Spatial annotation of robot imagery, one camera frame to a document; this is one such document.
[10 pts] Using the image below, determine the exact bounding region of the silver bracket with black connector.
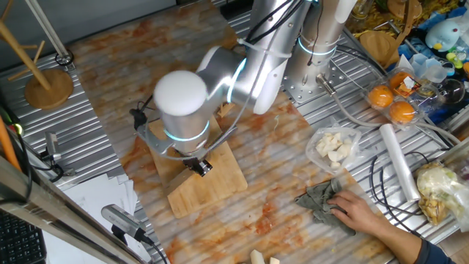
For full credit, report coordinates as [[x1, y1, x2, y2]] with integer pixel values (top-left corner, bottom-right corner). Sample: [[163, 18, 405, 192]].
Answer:
[[129, 107, 176, 160]]

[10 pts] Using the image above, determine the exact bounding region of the orange marbled table mat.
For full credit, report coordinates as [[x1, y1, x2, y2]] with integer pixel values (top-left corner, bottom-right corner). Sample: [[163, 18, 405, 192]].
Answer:
[[67, 0, 399, 264]]

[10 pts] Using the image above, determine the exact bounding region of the grey-green cloth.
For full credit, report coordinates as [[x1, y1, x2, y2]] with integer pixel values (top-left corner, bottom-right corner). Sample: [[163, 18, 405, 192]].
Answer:
[[295, 178, 357, 236]]

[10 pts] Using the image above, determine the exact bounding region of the wooden mug tree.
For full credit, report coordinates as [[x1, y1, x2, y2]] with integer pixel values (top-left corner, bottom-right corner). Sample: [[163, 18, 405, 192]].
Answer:
[[0, 0, 74, 110]]

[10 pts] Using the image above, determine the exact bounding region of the person's right hand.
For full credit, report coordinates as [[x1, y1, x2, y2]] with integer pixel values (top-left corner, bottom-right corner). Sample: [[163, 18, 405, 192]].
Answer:
[[327, 189, 384, 235]]

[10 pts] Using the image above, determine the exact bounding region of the white plastic bag roll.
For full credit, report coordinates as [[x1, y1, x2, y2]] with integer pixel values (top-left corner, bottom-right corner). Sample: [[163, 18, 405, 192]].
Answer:
[[379, 123, 421, 202]]

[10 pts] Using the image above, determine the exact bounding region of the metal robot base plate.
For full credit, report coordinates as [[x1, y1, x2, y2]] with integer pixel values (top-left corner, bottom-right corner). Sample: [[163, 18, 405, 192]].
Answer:
[[281, 45, 349, 105]]

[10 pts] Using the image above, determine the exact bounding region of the grey hose with metal connector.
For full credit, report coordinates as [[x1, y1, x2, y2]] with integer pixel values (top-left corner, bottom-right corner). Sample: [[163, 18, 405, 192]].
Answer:
[[315, 73, 462, 144]]

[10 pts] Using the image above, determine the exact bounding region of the large silver camera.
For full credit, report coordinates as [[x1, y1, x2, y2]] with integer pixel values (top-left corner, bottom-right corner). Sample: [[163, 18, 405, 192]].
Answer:
[[101, 204, 155, 246]]

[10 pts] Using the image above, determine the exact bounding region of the clear glass bowl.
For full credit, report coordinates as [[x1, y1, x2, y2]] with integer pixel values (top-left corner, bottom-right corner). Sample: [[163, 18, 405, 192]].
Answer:
[[437, 78, 466, 106]]

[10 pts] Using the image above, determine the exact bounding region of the orange fruit with label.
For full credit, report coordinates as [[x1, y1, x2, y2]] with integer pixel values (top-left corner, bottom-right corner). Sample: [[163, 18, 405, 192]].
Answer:
[[388, 71, 415, 92]]

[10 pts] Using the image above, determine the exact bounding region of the black keyboard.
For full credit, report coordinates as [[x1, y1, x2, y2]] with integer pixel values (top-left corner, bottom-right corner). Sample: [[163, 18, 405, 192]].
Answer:
[[0, 210, 48, 264]]

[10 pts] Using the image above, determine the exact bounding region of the small silver camera on clamp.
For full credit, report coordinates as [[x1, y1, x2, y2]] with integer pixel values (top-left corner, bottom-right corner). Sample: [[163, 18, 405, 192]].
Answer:
[[39, 131, 76, 177]]

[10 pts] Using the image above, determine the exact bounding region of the clear plastic fruit pack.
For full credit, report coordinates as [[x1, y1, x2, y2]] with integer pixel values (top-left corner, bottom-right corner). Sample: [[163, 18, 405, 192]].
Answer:
[[362, 67, 446, 131]]

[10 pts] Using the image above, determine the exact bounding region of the clear bag of vegetable scraps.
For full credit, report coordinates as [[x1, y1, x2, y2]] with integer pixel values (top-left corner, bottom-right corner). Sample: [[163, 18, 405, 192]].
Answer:
[[416, 161, 469, 232]]

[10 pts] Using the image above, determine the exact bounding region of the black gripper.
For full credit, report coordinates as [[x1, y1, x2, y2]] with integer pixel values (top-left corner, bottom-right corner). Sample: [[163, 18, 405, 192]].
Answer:
[[181, 152, 214, 178]]

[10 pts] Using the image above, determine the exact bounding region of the metal rod with black ring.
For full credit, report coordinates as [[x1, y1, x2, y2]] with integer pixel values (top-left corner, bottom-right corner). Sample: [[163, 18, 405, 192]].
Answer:
[[23, 0, 75, 68]]

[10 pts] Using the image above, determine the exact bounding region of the orange pole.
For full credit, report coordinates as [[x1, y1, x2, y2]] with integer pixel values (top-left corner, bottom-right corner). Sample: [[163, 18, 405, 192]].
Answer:
[[0, 116, 22, 172]]

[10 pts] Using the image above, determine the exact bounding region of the round wooden disc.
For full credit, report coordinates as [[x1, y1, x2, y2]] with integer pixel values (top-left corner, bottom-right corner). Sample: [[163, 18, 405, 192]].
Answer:
[[359, 30, 401, 70]]

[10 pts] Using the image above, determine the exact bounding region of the person's right forearm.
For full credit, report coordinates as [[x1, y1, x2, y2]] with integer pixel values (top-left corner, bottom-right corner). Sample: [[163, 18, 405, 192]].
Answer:
[[373, 214, 461, 264]]

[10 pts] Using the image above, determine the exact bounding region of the steel frame bar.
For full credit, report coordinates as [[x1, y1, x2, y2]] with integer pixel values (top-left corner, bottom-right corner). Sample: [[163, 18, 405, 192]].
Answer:
[[0, 155, 147, 264]]

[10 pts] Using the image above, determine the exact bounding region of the wooden cutting board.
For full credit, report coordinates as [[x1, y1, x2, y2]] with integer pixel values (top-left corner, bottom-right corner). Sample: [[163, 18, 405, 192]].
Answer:
[[146, 113, 249, 219]]

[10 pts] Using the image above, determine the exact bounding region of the white paper stack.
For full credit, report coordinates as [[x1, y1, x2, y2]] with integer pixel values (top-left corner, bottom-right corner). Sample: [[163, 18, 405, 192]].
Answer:
[[42, 173, 155, 264]]

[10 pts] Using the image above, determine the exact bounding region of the blue plush toy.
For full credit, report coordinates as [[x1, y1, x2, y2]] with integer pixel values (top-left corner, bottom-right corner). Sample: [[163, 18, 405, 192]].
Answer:
[[424, 18, 462, 52]]

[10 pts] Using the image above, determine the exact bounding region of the black table cable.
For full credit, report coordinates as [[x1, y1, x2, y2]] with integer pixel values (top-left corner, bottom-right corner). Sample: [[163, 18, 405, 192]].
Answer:
[[369, 151, 430, 236]]

